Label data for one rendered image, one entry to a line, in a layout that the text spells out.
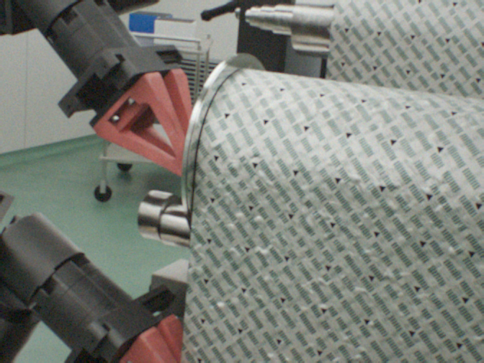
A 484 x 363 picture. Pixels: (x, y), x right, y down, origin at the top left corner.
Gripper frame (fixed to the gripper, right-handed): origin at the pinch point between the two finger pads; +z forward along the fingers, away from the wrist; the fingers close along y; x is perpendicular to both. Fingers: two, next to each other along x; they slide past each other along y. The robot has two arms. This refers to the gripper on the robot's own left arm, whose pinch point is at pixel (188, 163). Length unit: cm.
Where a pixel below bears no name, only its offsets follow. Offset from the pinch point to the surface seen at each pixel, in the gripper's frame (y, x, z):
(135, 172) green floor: -445, -279, -131
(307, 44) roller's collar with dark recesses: -21.2, 6.6, -5.3
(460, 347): 7.1, 11.0, 22.2
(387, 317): 7.2, 8.5, 18.3
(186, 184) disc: 8.3, 3.5, 3.1
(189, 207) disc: 7.8, 2.2, 4.3
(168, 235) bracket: -0.6, -5.9, 3.0
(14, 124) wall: -415, -310, -201
